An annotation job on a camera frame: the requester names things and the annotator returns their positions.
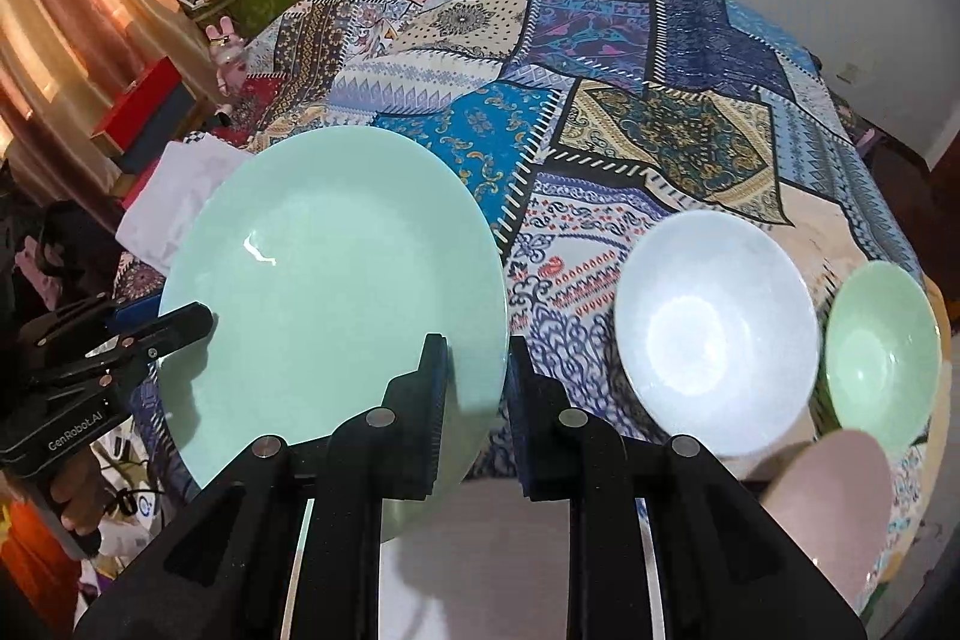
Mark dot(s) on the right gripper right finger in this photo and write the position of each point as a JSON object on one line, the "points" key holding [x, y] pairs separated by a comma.
{"points": [[663, 540]]}

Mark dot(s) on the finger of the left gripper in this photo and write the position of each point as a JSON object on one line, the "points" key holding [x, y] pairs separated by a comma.
{"points": [[121, 369], [74, 328]]}

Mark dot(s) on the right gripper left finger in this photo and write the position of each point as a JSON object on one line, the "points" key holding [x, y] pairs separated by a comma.
{"points": [[285, 541]]}

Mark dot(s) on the pink bowl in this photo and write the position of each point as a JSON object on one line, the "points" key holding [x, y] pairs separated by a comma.
{"points": [[834, 500]]}

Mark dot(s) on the white plate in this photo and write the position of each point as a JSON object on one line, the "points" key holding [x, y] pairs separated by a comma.
{"points": [[488, 564]]}

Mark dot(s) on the white bowl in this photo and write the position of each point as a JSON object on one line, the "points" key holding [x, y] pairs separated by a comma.
{"points": [[717, 332]]}

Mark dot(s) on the mint green plate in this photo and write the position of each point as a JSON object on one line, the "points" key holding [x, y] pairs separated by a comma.
{"points": [[326, 261]]}

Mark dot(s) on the mint green bowl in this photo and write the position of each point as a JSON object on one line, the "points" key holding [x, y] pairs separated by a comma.
{"points": [[881, 356]]}

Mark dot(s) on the person's left hand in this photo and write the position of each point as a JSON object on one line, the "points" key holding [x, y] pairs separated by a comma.
{"points": [[81, 492]]}

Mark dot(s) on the white folded cloth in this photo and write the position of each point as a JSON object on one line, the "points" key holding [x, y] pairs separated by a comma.
{"points": [[184, 179]]}

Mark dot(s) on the red box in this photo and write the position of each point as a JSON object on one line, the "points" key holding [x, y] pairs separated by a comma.
{"points": [[134, 107]]}

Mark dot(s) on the orange pink curtain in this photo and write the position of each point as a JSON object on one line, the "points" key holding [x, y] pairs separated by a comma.
{"points": [[64, 63]]}

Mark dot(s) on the pink bunny toy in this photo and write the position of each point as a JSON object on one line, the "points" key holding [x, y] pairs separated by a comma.
{"points": [[227, 49]]}

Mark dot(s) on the patchwork patterned tablecloth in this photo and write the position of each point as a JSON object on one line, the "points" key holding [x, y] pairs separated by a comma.
{"points": [[577, 125]]}

